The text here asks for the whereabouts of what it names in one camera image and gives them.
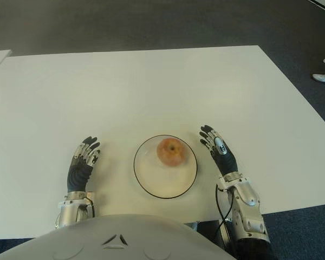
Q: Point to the dark table leg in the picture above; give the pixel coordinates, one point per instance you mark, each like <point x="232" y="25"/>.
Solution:
<point x="224" y="238"/>

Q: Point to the white plate with black rim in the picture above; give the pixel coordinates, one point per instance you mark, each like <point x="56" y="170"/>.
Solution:
<point x="162" y="181"/>

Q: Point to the red yellow apple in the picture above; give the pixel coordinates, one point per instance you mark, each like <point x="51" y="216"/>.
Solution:
<point x="171" y="151"/>

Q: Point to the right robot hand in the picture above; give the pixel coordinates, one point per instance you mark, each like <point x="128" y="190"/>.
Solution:
<point x="226" y="161"/>

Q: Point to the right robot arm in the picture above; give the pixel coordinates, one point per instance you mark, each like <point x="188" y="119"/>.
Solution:
<point x="247" y="205"/>

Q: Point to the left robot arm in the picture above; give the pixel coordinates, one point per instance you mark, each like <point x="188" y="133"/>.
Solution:
<point x="69" y="211"/>

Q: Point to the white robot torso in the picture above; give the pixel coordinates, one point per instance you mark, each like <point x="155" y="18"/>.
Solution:
<point x="111" y="235"/>

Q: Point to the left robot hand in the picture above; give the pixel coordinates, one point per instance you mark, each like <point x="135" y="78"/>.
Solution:
<point x="77" y="176"/>

